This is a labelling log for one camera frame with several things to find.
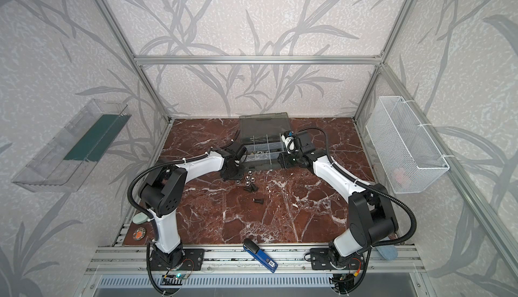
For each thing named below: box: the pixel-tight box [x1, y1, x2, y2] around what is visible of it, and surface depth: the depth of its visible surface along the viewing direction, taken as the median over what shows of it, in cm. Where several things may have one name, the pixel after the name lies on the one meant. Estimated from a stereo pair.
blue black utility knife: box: [242, 238, 279, 274], surface depth 73 cm
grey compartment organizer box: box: [238, 112, 292, 169], surface depth 114 cm
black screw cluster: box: [243, 183, 259, 193], surface depth 93 cm
